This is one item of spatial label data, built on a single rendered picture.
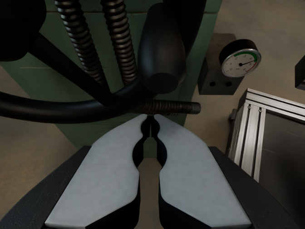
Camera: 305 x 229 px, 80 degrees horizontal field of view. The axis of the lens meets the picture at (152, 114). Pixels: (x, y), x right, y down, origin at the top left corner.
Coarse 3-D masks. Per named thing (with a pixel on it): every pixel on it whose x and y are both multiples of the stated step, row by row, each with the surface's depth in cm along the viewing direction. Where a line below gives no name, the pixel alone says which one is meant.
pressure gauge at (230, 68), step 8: (240, 40) 30; (248, 40) 30; (224, 48) 31; (232, 48) 30; (240, 48) 29; (248, 48) 29; (256, 48) 30; (224, 56) 31; (232, 56) 30; (240, 56) 30; (248, 56) 30; (256, 56) 30; (224, 64) 31; (232, 64) 31; (248, 64) 31; (256, 64) 31; (224, 72) 32; (232, 72) 33; (240, 72) 33; (248, 72) 32
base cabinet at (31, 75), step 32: (64, 32) 33; (96, 32) 33; (0, 64) 39; (32, 64) 39; (192, 64) 39; (32, 96) 49; (64, 96) 49; (160, 96) 48; (192, 96) 49; (64, 128) 64; (96, 128) 64
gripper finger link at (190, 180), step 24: (168, 120) 11; (168, 144) 9; (192, 144) 9; (168, 168) 8; (192, 168) 8; (216, 168) 8; (168, 192) 6; (192, 192) 6; (216, 192) 6; (168, 216) 6; (192, 216) 6; (216, 216) 6; (240, 216) 6
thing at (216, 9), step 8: (48, 0) 28; (80, 0) 28; (88, 0) 28; (96, 0) 28; (128, 0) 28; (136, 0) 28; (144, 0) 28; (152, 0) 28; (160, 0) 28; (208, 0) 28; (216, 0) 28; (48, 8) 29; (56, 8) 29; (88, 8) 29; (96, 8) 29; (128, 8) 29; (136, 8) 29; (144, 8) 29; (208, 8) 29; (216, 8) 29
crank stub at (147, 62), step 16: (160, 16) 10; (144, 32) 9; (160, 32) 9; (176, 32) 9; (144, 48) 9; (160, 48) 8; (176, 48) 8; (144, 64) 8; (160, 64) 8; (176, 64) 8; (144, 80) 9; (160, 80) 8; (176, 80) 8
